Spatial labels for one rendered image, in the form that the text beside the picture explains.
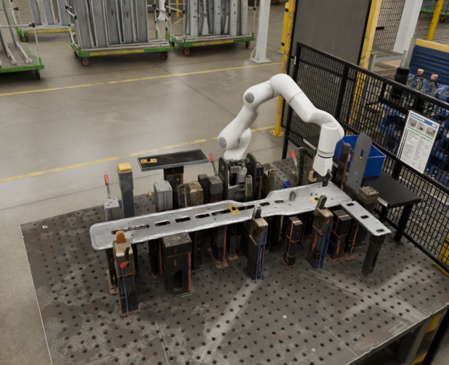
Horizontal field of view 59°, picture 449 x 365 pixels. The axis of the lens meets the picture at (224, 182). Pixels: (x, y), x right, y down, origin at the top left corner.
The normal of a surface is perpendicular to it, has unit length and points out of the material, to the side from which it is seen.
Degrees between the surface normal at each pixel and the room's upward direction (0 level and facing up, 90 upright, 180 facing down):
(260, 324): 0
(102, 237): 0
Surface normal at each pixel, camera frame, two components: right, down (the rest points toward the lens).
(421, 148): -0.93, 0.15
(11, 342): 0.04, -0.86
